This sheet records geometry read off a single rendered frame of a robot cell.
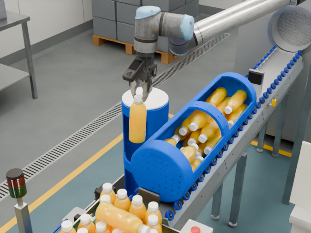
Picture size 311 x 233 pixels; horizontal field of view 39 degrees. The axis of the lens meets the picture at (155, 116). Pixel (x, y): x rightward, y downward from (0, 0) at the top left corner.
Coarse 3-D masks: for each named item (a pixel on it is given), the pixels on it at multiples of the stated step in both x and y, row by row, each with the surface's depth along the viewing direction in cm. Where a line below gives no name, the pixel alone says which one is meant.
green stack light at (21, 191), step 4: (24, 184) 167; (8, 188) 167; (12, 188) 165; (16, 188) 165; (20, 188) 166; (24, 188) 167; (12, 192) 166; (16, 192) 166; (20, 192) 167; (24, 192) 168; (12, 196) 167; (16, 196) 167; (20, 196) 167
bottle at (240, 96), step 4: (236, 92) 247; (240, 92) 247; (244, 92) 248; (232, 96) 244; (236, 96) 243; (240, 96) 244; (244, 96) 247; (228, 100) 241; (232, 100) 239; (236, 100) 240; (240, 100) 242; (244, 100) 247; (228, 104) 238; (232, 104) 237; (236, 104) 238; (240, 104) 242; (232, 108) 237; (236, 108) 239
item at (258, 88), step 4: (252, 72) 286; (256, 72) 285; (260, 72) 285; (264, 72) 285; (248, 76) 288; (252, 76) 287; (256, 76) 285; (260, 76) 284; (252, 80) 288; (256, 80) 286; (260, 80) 285; (252, 84) 291; (256, 84) 289; (260, 84) 286; (256, 88) 291; (260, 88) 289; (256, 92) 292; (260, 92) 291
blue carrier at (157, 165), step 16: (224, 80) 253; (240, 80) 242; (208, 96) 259; (208, 112) 212; (160, 128) 206; (224, 128) 214; (144, 144) 191; (160, 144) 186; (176, 144) 228; (224, 144) 219; (144, 160) 191; (160, 160) 186; (176, 160) 182; (208, 160) 202; (144, 176) 195; (160, 176) 190; (176, 176) 185; (192, 176) 188; (160, 192) 195; (176, 192) 189
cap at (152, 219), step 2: (150, 216) 167; (152, 216) 167; (154, 216) 167; (156, 216) 167; (148, 218) 166; (150, 218) 166; (152, 218) 166; (154, 218) 166; (156, 218) 166; (148, 220) 166; (150, 220) 165; (152, 220) 165; (154, 220) 165; (156, 220) 165; (148, 222) 167; (150, 222) 165; (152, 222) 165; (154, 222) 165; (156, 222) 166; (150, 224) 166; (152, 224) 166; (154, 224) 166
